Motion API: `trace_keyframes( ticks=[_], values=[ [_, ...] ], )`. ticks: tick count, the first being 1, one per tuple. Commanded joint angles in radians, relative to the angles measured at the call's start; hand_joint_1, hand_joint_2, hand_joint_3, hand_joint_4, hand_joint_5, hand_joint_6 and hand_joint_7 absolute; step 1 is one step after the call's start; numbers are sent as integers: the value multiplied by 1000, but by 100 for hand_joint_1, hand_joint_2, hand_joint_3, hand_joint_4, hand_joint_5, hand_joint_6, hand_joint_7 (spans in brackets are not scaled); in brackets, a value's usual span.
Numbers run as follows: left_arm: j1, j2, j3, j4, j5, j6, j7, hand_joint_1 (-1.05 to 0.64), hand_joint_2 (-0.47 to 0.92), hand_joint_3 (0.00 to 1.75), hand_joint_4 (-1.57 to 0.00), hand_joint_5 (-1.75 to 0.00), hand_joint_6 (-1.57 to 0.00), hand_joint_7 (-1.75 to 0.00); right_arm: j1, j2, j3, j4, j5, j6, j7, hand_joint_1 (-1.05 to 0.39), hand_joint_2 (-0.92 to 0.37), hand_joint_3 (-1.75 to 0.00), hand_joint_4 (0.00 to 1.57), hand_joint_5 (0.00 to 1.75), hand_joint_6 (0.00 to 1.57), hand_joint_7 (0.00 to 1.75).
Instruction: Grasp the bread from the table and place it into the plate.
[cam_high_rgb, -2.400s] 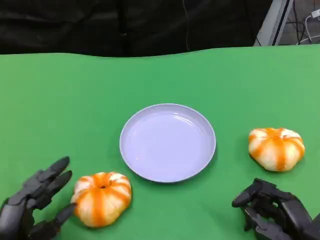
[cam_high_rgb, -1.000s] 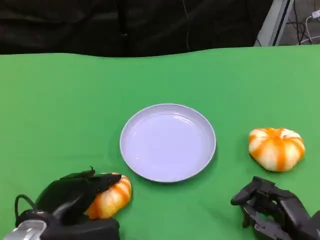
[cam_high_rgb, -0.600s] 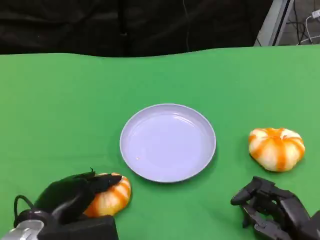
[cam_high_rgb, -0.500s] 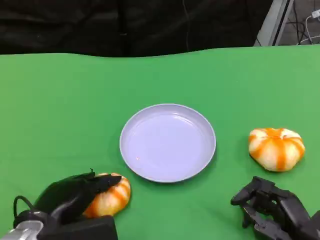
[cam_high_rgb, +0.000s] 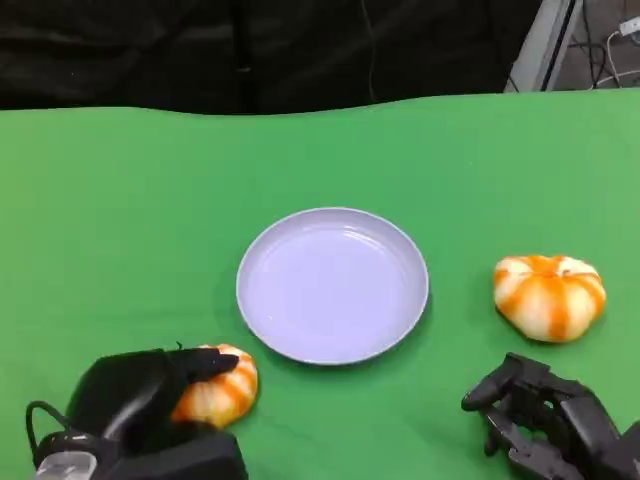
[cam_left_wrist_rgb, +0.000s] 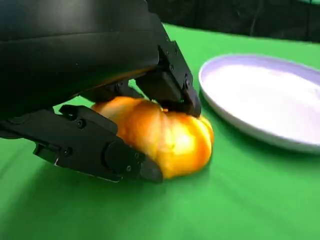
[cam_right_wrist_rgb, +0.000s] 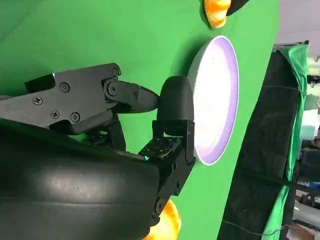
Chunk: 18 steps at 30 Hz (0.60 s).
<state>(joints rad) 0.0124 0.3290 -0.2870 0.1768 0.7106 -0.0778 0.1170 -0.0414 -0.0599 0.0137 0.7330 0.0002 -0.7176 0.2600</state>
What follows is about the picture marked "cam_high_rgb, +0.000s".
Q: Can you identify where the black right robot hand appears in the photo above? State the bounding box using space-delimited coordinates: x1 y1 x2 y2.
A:
460 352 627 480

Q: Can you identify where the white charger cable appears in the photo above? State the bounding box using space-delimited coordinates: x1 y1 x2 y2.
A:
591 17 640 90

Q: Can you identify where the green table cloth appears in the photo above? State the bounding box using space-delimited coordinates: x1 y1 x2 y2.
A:
0 87 640 480

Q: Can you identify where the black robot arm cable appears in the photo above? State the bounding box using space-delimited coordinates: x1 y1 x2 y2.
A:
24 399 74 469

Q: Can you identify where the lilac plate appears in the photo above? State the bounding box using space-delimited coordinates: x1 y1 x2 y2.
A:
235 206 430 367

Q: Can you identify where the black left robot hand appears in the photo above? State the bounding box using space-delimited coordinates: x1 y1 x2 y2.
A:
64 345 241 442

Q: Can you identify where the grey metal cabinet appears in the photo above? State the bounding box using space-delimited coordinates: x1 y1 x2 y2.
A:
503 0 587 94

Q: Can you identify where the black backdrop cloth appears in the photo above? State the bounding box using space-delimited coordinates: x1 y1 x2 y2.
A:
0 0 547 116

